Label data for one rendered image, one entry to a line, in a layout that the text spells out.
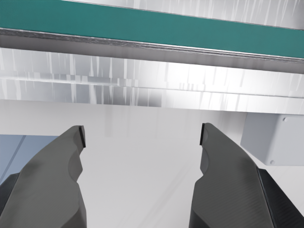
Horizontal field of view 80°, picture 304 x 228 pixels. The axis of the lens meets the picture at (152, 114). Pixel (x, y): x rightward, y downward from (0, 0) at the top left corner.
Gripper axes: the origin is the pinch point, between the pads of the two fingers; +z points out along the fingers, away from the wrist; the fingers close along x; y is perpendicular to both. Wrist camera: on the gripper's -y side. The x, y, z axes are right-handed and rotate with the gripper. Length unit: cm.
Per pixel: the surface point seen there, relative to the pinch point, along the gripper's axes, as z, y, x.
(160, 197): 12.5, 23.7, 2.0
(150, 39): 8.7, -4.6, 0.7
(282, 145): 7.0, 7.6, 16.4
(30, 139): 84, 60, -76
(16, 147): 82, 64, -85
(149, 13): 9.2, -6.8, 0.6
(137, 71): 6.7, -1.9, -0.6
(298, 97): 8.9, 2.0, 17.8
